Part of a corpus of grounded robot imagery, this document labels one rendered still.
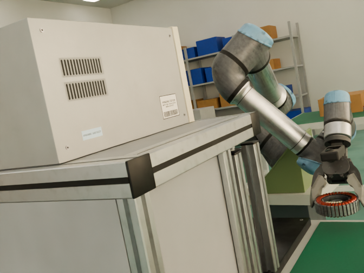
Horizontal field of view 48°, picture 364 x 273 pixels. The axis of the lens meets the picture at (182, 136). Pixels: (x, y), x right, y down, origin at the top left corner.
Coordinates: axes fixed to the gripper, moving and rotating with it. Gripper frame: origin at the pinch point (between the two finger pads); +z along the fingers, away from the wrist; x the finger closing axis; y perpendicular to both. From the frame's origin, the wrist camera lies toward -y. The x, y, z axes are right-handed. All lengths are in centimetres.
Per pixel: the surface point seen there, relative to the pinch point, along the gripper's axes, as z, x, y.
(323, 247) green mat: 12.2, 1.8, -6.4
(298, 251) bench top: 13.9, 7.4, -8.3
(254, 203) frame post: 8.6, 10.0, -31.1
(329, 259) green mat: 16.1, -0.8, -11.8
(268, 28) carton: -433, 195, 415
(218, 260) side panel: 24, 8, -50
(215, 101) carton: -347, 315, 477
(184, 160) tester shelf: 13, 7, -65
